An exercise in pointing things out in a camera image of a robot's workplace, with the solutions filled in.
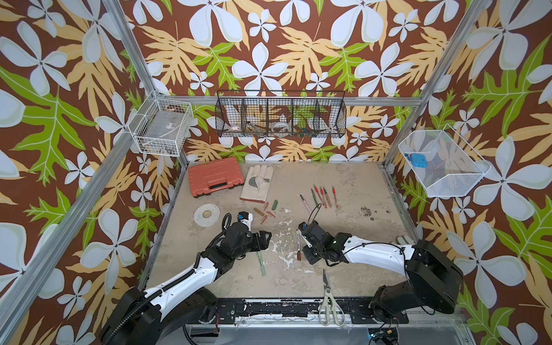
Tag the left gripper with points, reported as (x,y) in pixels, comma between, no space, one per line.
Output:
(263,244)

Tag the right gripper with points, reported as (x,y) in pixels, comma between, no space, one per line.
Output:
(305,251)

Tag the pink pen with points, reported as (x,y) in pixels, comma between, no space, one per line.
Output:
(305,204)

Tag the dark green pen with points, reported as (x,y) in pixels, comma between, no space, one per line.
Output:
(316,202)

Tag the brown gold pen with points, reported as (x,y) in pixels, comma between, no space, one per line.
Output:
(328,201)

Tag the clear red-capped pen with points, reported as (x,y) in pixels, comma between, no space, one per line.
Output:
(323,197)

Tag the red gel pen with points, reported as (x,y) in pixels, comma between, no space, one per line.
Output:
(335,196)

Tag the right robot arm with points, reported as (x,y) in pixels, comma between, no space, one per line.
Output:
(431,278)

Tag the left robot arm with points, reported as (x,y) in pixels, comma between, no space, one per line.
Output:
(145,317)

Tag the light green pen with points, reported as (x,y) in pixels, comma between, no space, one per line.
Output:
(262,265)

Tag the beige work glove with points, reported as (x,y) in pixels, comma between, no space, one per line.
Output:
(257,184)

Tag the white tape roll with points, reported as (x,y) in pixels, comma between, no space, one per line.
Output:
(206,215)

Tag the red plastic tool case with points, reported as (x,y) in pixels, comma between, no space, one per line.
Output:
(215,176)

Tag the blue object in basket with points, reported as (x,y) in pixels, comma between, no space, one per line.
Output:
(418,160)

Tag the white mesh basket right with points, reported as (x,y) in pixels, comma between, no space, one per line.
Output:
(454,166)

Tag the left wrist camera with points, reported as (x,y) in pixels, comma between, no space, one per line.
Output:
(246,218)

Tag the white handled scissors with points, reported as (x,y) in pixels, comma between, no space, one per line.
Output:
(329,309)

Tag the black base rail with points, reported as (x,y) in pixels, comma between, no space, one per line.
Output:
(228,310)

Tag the black wire basket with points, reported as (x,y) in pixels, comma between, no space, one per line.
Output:
(267,113)

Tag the white wire basket left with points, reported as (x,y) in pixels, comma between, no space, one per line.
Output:
(160,125)

